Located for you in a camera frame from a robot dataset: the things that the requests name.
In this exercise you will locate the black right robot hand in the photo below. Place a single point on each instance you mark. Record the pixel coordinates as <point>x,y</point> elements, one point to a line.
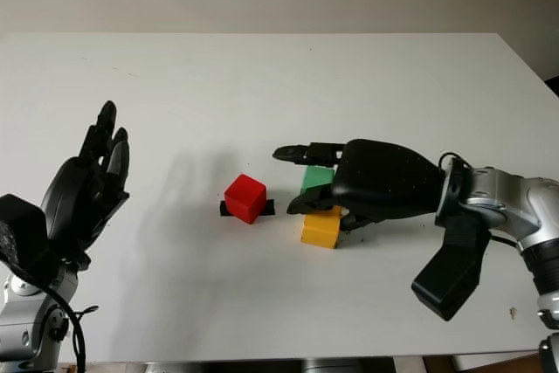
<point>388,181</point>

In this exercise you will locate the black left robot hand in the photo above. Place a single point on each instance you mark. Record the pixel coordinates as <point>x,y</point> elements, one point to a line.
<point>74,198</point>

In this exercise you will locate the green cube block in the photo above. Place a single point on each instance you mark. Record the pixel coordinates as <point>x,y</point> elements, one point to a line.
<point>316,178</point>

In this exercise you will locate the yellow cube block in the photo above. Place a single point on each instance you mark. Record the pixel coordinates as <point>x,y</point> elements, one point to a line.
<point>321,231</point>

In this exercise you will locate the red cube block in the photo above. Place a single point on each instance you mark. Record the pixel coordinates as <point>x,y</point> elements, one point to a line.
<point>246,196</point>

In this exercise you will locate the black tape strip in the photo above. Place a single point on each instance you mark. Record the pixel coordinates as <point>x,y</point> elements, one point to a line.
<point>270,208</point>

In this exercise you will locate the grey robot torso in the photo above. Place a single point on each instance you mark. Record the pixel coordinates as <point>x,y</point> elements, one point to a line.
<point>262,366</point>

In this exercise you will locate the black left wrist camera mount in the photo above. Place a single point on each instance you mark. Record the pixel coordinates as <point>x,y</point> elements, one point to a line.
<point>22,229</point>

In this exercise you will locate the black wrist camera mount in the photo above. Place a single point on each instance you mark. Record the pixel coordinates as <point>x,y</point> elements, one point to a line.
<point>22,229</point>
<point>454,272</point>

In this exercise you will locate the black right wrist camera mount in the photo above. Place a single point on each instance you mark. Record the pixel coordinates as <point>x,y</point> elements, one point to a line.
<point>454,272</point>

